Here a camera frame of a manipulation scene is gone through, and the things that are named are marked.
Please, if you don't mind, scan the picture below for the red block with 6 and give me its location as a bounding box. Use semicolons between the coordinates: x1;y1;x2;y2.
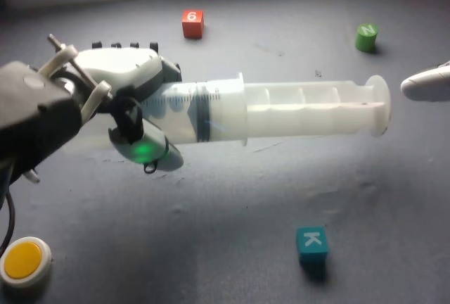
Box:
181;9;205;40

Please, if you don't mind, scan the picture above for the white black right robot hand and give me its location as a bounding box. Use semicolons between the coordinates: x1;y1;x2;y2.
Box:
400;60;450;103

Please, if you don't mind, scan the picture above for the large translucent plastic syringe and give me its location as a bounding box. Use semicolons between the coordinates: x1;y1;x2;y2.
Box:
135;73;392;147

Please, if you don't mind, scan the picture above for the grey table cloth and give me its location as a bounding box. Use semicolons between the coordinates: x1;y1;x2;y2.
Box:
0;0;450;304

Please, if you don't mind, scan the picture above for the green cylinder with N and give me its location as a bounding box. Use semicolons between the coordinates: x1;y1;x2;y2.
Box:
354;22;380;53

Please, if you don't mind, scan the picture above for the thin black cable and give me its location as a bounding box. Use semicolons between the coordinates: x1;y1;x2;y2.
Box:
0;191;17;253

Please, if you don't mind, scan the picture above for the yellow button in white ring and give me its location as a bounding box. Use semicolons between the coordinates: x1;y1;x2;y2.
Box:
0;236;53;289

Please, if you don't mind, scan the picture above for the teal block with K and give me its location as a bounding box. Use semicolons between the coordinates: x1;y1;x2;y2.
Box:
295;225;330;265

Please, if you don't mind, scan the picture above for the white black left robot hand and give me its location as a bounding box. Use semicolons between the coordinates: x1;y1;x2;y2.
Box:
73;40;184;175

